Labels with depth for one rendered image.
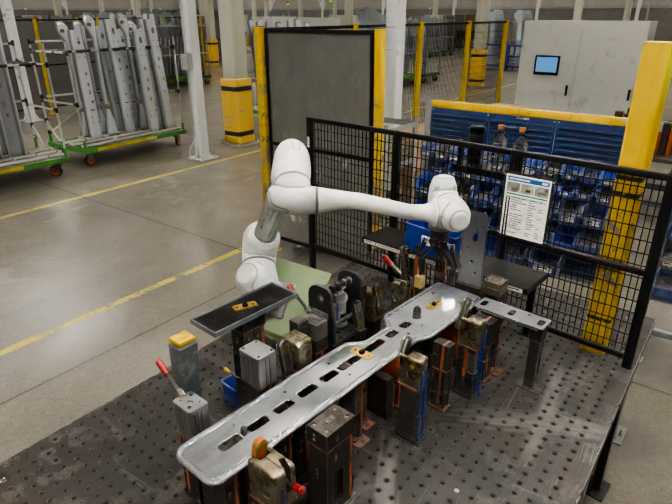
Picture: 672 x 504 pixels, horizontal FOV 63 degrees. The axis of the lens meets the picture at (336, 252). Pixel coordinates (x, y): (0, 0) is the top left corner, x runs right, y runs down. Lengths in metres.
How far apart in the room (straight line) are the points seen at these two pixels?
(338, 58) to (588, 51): 4.85
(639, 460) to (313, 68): 3.39
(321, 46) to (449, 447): 3.24
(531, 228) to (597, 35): 6.12
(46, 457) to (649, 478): 2.69
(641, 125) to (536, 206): 0.51
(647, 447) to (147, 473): 2.52
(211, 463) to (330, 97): 3.35
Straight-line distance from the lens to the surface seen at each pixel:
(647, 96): 2.39
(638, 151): 2.42
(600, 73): 8.54
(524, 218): 2.60
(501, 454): 2.09
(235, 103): 9.61
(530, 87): 8.80
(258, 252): 2.51
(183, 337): 1.81
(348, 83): 4.33
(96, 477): 2.10
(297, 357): 1.89
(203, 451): 1.63
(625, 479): 3.24
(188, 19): 8.70
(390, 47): 6.46
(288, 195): 1.98
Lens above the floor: 2.09
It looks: 23 degrees down
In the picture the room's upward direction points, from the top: straight up
